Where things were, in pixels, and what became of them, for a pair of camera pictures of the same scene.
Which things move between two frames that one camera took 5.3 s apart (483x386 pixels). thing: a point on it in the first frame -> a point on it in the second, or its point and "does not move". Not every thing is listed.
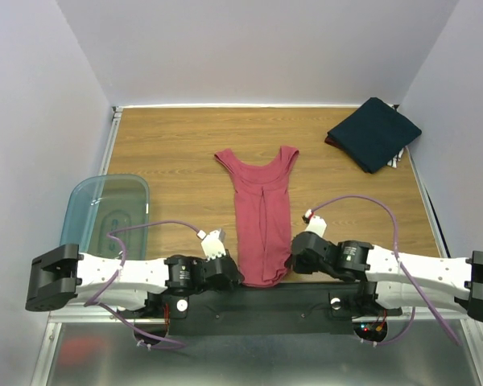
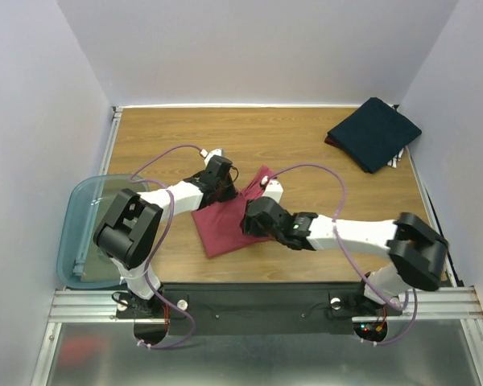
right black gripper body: x=300 y=253 -> x=252 y=224
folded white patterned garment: x=394 y=161 does not move
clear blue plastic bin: x=99 y=204 does not move
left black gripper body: x=228 y=285 -> x=226 y=190
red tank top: x=262 y=241 -> x=219 y=222
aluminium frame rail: x=117 y=112 does not move
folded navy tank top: x=372 y=133 does not move
